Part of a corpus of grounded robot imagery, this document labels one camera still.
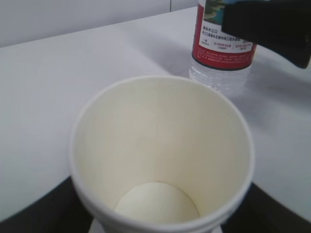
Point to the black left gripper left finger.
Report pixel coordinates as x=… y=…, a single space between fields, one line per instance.
x=59 y=211

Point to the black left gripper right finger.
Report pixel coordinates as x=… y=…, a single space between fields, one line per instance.
x=259 y=213

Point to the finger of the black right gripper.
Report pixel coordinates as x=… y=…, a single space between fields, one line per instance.
x=282 y=26

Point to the clear plastic water bottle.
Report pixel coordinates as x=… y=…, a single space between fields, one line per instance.
x=219 y=60

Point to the white paper cup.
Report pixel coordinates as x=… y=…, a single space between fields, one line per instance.
x=161 y=154

